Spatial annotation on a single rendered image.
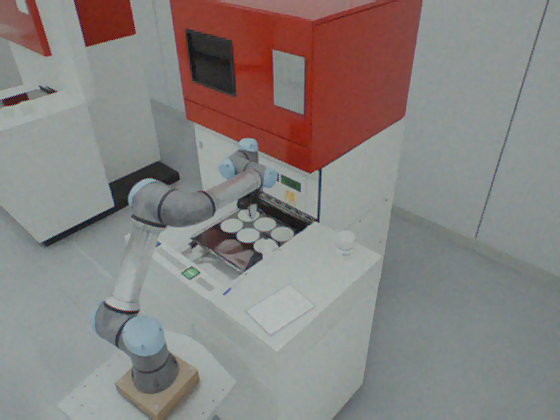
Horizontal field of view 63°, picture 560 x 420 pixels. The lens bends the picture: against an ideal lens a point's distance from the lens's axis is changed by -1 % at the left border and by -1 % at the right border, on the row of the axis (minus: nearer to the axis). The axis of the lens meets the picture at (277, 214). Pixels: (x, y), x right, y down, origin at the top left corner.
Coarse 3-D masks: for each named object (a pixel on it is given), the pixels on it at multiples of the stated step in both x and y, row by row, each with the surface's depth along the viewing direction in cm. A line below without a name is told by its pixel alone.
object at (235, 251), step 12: (228, 216) 217; (264, 216) 216; (216, 228) 209; (252, 228) 209; (276, 228) 209; (204, 240) 202; (216, 240) 202; (228, 240) 202; (276, 240) 202; (288, 240) 202; (216, 252) 196; (228, 252) 196; (240, 252) 196; (252, 252) 195; (240, 264) 190; (252, 264) 189
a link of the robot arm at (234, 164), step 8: (240, 152) 174; (224, 160) 169; (232, 160) 169; (240, 160) 169; (248, 160) 169; (224, 168) 169; (232, 168) 168; (240, 168) 167; (224, 176) 171; (232, 176) 169
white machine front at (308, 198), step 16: (208, 144) 233; (224, 144) 223; (208, 160) 240; (272, 160) 204; (208, 176) 247; (288, 176) 201; (304, 176) 194; (320, 176) 189; (272, 192) 214; (304, 192) 198; (320, 192) 194; (304, 208) 203
